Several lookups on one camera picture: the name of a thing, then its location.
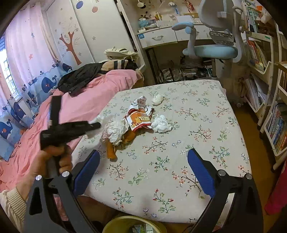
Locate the blue round hanging ornament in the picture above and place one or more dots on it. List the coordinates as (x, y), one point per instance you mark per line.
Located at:
(79, 4)

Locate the small red white wrapper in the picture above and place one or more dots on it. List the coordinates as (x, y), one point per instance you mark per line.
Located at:
(141, 102)

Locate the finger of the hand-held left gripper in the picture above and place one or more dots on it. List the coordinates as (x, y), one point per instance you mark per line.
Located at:
(94, 126)

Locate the white book rack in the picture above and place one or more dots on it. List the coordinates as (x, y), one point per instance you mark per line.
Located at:
(257, 67)

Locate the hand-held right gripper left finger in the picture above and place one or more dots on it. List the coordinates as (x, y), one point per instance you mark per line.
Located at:
(86, 172)

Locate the floral tablecloth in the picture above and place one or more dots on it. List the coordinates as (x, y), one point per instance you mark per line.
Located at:
(179, 143)

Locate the orange wrapper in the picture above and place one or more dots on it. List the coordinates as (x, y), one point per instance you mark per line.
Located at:
(111, 152)

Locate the pink duvet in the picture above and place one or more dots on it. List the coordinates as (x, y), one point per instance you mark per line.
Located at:
(89, 94)

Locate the clear plastic bag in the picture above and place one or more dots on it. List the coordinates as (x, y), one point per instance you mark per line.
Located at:
(169, 75)

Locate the yellow waste bin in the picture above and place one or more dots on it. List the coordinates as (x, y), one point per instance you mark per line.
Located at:
(116, 224)

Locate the blue tissue pack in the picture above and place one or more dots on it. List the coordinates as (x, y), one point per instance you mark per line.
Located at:
(146, 23)

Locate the window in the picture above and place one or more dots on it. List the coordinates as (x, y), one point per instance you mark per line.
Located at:
(6, 71)

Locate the black jacket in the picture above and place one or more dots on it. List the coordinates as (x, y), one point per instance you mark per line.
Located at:
(78, 76)

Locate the white desk with drawers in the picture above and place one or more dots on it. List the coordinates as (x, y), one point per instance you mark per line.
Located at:
(157, 37)

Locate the striped pillow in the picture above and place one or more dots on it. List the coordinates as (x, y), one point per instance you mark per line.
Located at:
(114, 65)

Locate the red white snack packet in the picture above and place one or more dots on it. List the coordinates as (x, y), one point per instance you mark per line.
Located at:
(139, 118)

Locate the white book cart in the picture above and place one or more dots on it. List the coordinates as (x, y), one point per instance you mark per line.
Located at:
(278, 130)

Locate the blue desk chair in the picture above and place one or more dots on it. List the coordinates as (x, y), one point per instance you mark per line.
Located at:
(210, 51)

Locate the pink red bag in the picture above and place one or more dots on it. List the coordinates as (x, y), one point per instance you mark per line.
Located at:
(278, 197)

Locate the white desk with shelves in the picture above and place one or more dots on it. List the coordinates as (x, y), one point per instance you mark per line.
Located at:
(161, 9)

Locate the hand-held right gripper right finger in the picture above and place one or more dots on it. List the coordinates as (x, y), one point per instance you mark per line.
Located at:
(201, 172)

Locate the beige tote bag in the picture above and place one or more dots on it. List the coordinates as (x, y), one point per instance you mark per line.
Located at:
(118, 53)

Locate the large white tissue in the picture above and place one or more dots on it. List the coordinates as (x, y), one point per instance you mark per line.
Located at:
(161, 124)

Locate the person's left forearm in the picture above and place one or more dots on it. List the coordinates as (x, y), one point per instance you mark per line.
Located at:
(13, 203)

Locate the pink round hanging ornament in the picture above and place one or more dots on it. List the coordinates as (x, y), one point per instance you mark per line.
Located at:
(95, 9)

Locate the small white tissue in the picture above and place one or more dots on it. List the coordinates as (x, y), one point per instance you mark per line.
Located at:
(158, 99)

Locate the stack of newspapers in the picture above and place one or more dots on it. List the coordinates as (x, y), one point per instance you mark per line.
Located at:
(197, 70)

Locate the whale print curtain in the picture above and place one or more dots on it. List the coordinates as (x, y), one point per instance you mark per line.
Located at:
(33, 56)

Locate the person's left hand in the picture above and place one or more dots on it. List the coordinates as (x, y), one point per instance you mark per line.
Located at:
(65, 161)

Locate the white wardrobe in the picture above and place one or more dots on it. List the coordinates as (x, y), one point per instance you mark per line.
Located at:
(105, 26)

